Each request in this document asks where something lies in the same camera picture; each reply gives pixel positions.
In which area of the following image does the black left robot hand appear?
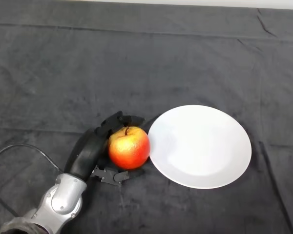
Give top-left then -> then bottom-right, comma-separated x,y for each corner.
63,111 -> 146,187

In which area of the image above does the red yellow apple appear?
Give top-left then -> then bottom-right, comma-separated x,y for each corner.
108,126 -> 151,170

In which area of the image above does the white round plate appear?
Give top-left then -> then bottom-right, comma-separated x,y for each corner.
147,104 -> 252,190

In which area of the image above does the black table cloth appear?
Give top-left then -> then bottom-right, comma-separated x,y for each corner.
0,0 -> 293,234

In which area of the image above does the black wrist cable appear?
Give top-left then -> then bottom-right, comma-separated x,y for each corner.
0,144 -> 62,217

